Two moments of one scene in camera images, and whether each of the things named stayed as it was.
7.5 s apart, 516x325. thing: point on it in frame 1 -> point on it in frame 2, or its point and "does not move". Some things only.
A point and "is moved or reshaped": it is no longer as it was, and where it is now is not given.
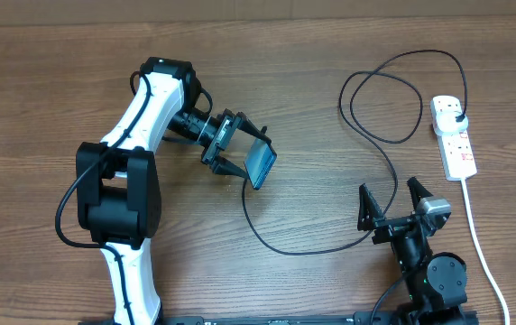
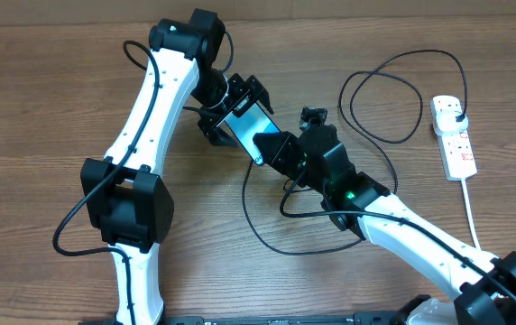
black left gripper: [223, 134] -> [247, 93]
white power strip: [456, 151] does not move
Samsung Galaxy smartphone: [259, 162] is moved or reshaped
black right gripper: [371, 217] -> [286, 142]
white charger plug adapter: [446, 123] does not move
